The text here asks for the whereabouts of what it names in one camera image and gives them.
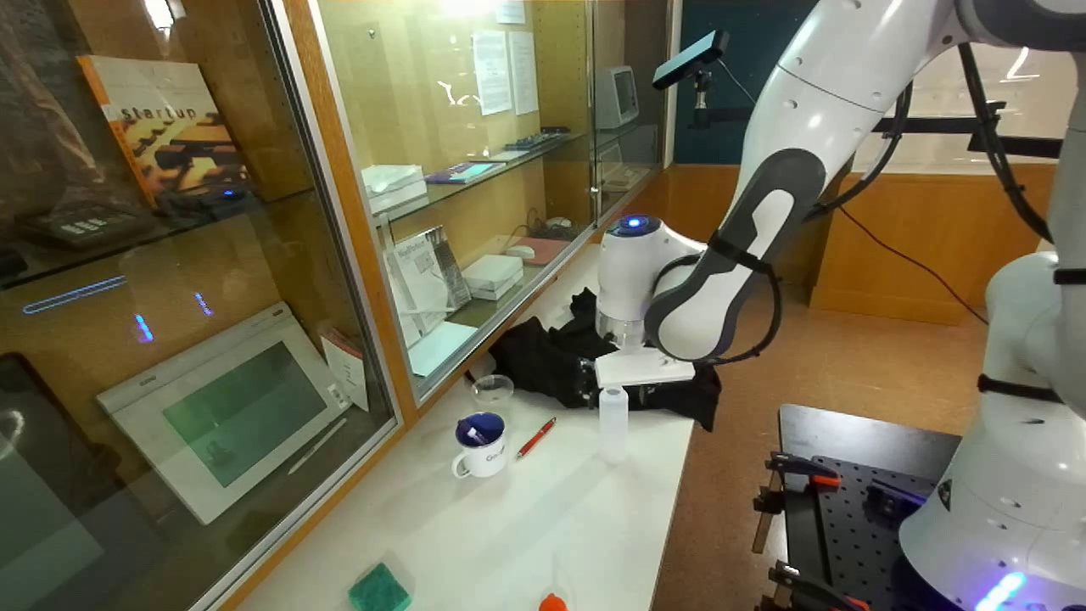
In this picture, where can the orange clamp rear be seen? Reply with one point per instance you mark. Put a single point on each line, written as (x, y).
(773, 501)

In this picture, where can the clear glass cup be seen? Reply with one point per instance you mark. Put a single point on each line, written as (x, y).
(493, 393)

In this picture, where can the black breadboard table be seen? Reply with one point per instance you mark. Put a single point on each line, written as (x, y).
(850, 539)

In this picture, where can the orange patterned book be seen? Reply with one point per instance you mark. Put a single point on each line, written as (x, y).
(172, 131)

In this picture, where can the red pen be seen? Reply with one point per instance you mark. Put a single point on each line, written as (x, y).
(536, 438)

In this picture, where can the black cloth jacket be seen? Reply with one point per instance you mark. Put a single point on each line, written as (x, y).
(558, 361)

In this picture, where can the translucent squeeze bottle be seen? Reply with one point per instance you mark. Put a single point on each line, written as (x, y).
(614, 417)

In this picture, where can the green sponge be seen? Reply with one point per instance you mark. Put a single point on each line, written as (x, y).
(377, 593)

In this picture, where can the black tablet on stand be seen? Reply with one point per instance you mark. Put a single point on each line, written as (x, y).
(691, 57)

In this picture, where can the red squeeze bottle cap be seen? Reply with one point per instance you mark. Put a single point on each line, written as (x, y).
(550, 602)

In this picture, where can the white blue mug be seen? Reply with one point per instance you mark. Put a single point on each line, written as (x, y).
(480, 445)

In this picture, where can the white framed green tablet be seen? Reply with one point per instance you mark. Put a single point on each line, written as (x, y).
(228, 411)

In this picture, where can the orange clamp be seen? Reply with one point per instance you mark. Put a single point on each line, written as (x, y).
(773, 501)
(800, 593)

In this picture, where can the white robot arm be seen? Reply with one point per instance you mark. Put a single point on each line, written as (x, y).
(1002, 526)

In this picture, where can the orange clamp front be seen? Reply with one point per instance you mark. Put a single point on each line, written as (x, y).
(800, 593)

